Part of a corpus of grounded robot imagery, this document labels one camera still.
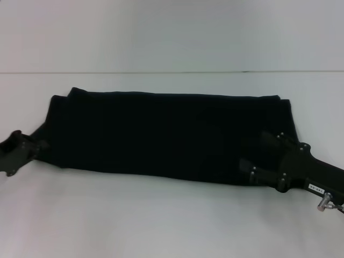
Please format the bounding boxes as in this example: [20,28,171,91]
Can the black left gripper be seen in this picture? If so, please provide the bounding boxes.
[0,130,51,177]

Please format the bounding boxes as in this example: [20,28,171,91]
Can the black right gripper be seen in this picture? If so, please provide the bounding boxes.
[239,131,344,204]

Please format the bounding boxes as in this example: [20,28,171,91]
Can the black shirt with FREE print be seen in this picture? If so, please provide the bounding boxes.
[31,86,306,189]

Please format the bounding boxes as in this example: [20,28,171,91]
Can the silver connector stub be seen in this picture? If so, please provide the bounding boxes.
[317,192,333,212]

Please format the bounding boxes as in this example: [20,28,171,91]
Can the grey cable with silver plug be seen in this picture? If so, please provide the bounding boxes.
[329,202,344,215]

